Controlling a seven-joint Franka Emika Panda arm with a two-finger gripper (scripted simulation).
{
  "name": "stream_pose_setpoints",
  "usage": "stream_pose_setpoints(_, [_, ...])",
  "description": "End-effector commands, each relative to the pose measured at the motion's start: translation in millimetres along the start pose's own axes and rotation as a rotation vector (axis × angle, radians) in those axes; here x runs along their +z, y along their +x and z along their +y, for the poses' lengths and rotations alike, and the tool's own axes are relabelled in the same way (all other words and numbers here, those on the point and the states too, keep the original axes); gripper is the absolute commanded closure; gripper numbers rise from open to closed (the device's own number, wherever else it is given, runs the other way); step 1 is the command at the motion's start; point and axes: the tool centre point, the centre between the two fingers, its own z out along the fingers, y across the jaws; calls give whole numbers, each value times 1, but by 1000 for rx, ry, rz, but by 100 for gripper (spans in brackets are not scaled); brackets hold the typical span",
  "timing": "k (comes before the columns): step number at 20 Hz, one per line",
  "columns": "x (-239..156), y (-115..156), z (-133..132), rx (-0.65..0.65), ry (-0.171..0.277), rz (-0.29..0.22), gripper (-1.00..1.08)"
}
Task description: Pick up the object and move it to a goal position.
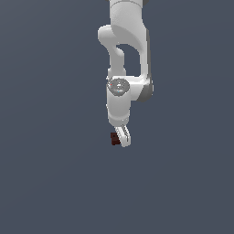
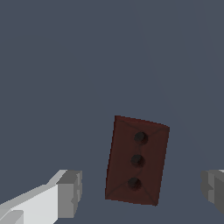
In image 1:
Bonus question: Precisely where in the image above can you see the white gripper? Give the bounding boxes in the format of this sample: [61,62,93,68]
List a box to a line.
[113,123,133,148]

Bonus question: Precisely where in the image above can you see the small dark red cube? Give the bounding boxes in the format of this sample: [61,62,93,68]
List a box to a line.
[110,132,121,146]

